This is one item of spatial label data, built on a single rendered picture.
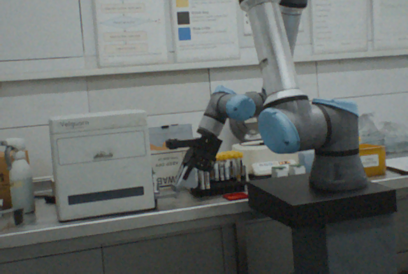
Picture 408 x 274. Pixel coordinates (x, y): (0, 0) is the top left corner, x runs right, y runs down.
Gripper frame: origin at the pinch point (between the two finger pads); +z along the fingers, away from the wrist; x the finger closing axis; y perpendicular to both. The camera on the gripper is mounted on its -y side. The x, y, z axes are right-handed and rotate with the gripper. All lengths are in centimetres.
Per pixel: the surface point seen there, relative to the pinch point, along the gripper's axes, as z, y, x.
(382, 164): -36, 65, -1
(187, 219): 6.7, 4.7, -8.4
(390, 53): -96, 86, 56
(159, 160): -5.8, -2.3, 25.1
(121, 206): 10.8, -14.4, -4.4
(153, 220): 10.7, -4.7, -8.4
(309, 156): -28, 41, 6
